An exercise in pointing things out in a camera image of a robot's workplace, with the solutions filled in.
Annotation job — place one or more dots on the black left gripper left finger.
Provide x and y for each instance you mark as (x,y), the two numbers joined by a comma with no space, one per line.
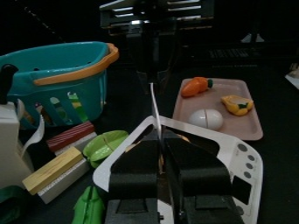
(133,175)

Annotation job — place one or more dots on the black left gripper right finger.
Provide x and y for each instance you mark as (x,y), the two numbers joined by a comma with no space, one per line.
(197,180)

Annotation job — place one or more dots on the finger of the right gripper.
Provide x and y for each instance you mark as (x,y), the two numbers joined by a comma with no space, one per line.
(142,76)
(164,77)

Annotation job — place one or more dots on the orange toy carrot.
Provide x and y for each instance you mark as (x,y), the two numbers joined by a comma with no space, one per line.
(193,86)

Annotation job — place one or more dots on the green toy fruit half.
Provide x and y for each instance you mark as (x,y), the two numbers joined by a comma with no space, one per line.
(104,144)

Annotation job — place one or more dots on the slatted rack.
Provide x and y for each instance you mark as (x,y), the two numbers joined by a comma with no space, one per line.
(183,11)

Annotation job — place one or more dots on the green leafy toy vegetable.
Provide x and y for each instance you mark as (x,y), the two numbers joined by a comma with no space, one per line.
(89,207)

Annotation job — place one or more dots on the pink tray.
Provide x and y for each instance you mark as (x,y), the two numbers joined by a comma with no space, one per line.
(217,102)

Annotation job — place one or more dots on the white toy egg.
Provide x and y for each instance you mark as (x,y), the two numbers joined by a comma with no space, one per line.
(205,119)

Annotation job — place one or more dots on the wooden block with white side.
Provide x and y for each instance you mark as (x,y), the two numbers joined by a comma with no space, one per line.
(53,172)

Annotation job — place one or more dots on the yellow toy pepper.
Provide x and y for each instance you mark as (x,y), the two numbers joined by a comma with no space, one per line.
(236,105)

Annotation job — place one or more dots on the red striped block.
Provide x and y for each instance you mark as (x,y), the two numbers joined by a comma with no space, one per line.
(69,137)

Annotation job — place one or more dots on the white object at table edge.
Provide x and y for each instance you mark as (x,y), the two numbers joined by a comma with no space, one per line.
(293,77)

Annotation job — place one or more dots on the dark green toy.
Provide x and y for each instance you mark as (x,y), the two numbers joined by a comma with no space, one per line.
(10,207)

